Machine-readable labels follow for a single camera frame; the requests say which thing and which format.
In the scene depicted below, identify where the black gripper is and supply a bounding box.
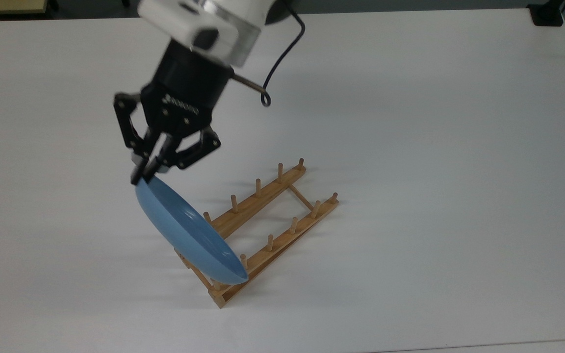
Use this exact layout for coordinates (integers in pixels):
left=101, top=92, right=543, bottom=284
left=114, top=40, right=234, bottom=185

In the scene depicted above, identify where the blue plate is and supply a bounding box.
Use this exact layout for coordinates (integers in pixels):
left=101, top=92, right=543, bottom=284
left=134, top=176, right=249, bottom=285

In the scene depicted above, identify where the wooden plate rack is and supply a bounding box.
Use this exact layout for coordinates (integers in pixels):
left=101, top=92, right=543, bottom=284
left=175, top=158, right=339, bottom=309

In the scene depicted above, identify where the yellow wooden board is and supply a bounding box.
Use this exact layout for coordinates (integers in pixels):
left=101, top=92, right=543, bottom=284
left=0, top=0, right=49, bottom=16

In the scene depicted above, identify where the black clamp base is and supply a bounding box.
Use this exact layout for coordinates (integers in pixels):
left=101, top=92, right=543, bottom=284
left=528, top=0, right=565, bottom=27

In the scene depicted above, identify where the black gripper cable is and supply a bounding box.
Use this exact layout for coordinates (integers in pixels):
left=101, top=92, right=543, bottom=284
left=233, top=0, right=307, bottom=108

